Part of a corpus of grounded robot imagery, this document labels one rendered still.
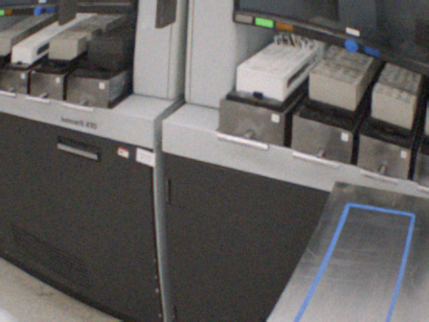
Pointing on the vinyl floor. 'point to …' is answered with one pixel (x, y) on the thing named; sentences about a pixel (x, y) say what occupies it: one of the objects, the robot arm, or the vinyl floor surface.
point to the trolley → (362, 261)
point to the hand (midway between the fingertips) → (111, 13)
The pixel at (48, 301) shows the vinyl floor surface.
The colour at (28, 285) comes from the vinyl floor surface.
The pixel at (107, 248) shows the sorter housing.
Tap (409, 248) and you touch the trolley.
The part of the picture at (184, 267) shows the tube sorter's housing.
